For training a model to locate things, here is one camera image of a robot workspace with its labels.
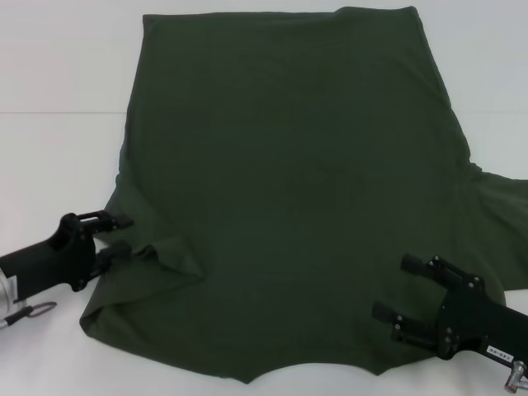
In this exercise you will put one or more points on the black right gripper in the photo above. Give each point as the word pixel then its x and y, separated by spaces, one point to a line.
pixel 474 315

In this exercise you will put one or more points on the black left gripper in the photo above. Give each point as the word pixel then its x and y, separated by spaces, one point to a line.
pixel 53 264

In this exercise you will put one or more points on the dark green t-shirt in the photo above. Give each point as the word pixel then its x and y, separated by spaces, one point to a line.
pixel 288 165

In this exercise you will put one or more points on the silver wrist connector stub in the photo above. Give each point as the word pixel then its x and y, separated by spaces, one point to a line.
pixel 515 371

